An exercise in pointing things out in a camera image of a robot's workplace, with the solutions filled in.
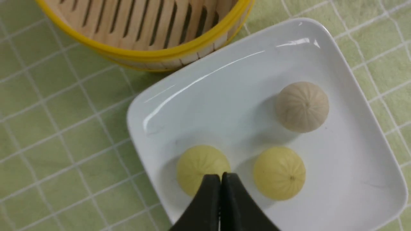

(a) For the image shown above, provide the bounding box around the yellow steamed bun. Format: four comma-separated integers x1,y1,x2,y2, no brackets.
253,146,306,201
176,145,232,197

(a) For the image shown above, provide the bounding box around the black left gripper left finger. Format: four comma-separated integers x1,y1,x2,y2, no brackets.
170,175,221,231

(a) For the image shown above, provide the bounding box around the white steamed bun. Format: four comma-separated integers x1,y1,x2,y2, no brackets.
274,81,330,133

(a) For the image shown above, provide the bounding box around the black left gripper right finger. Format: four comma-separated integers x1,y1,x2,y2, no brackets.
220,172,279,231

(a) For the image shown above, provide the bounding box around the white square plate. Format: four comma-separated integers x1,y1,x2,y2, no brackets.
127,18,408,231

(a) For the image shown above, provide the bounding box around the yellow rimmed bamboo steamer basket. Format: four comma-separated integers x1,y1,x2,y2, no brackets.
37,0,254,72

